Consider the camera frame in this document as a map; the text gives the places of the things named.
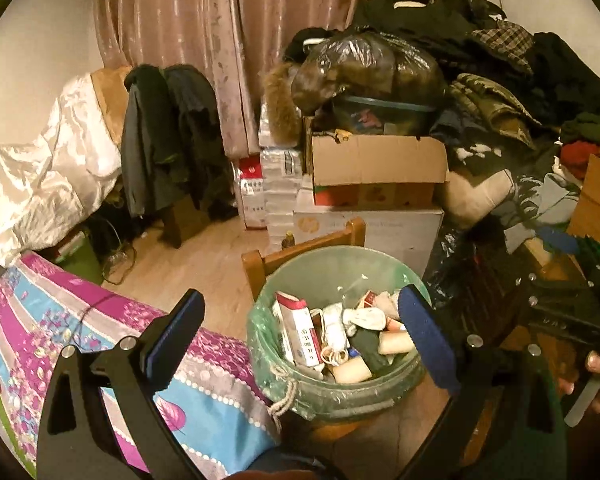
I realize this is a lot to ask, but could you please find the fur trimmed hood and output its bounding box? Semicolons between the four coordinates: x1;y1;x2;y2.
262;62;303;143

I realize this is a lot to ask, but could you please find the stack of white boxes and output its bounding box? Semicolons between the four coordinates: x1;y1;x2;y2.
257;102;315;248

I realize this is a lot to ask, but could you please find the tan blanket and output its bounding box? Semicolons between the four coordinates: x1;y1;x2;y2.
91;66;133;148

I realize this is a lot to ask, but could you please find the white satin pillow right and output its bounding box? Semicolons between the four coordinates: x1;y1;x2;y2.
0;72;131;267

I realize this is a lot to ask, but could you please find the plaid garment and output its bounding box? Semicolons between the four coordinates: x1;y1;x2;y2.
472;20;536;73

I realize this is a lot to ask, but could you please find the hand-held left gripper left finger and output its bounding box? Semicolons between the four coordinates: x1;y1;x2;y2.
37;289;205;480

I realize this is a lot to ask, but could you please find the red cigarette pack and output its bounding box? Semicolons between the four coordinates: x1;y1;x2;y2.
274;292;327;368

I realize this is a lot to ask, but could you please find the full black plastic bag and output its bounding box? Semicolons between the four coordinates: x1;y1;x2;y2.
291;30;449;117

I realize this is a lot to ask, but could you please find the open cardboard box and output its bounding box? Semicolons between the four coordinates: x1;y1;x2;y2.
305;130;450;208

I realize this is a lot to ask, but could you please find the beige patterned curtain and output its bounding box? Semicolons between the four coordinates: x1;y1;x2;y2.
94;0;458;158

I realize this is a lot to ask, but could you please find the green cloth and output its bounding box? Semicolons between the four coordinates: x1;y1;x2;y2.
349;327;395;373

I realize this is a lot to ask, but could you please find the olive padded jacket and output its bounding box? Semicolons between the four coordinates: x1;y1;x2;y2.
450;74;545;147

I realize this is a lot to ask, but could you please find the floral striped bed sheet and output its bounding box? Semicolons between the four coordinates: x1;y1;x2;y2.
0;252;281;480

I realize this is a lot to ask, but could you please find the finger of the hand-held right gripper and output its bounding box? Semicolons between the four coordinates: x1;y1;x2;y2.
522;271;593;348
537;227;600;286

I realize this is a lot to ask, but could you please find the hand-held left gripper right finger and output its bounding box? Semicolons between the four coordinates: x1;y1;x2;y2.
397;285;568;480

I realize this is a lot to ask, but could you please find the dark jacket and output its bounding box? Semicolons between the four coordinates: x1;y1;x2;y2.
121;62;237;217

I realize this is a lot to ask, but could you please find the teal plastic basin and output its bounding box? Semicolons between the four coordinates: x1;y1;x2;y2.
332;92;439;137

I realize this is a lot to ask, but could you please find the green plastic crate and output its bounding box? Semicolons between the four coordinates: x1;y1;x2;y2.
55;232;105;286

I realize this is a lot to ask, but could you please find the brown cardboard box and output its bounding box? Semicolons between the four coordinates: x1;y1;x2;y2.
567;152;600;246

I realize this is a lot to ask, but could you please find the beige bag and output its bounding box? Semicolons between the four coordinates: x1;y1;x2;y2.
437;170;516;231

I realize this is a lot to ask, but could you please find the pile of dark clothes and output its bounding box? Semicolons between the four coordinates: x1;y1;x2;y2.
285;0;600;161

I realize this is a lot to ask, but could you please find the red white carton box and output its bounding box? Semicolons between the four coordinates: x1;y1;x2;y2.
236;155;269;231

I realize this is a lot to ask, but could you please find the green lined trash bin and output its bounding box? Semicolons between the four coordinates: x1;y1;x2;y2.
245;246;435;422

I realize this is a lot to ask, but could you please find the large white box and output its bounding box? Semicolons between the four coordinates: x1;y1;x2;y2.
292;204;445;281

